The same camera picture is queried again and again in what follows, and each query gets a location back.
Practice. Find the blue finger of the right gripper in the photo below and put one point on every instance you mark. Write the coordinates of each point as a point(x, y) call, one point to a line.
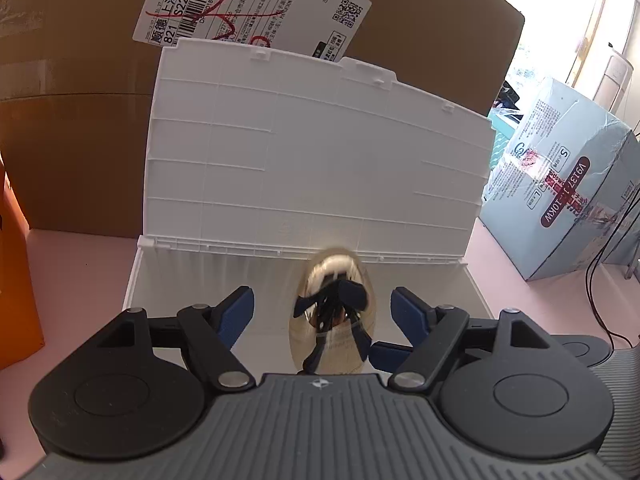
point(384, 354)

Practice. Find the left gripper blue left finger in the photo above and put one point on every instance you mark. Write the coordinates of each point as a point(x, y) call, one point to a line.
point(209, 334)

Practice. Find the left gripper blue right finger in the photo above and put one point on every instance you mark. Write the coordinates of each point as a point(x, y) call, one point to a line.
point(435, 335)

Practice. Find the shiny gold egg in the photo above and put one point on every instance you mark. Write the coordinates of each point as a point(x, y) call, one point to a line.
point(333, 317)

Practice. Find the white ribbed storage box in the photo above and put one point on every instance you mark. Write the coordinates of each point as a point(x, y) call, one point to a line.
point(258, 159)

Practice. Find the light blue cardboard box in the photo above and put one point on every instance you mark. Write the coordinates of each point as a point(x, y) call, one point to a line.
point(566, 187)

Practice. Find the orange box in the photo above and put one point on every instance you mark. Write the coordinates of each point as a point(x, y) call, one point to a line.
point(21, 333)

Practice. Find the teal flat box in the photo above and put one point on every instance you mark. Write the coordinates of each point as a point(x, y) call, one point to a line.
point(504, 121)

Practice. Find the large brown cardboard box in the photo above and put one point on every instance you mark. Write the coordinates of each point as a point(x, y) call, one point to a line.
point(76, 91)

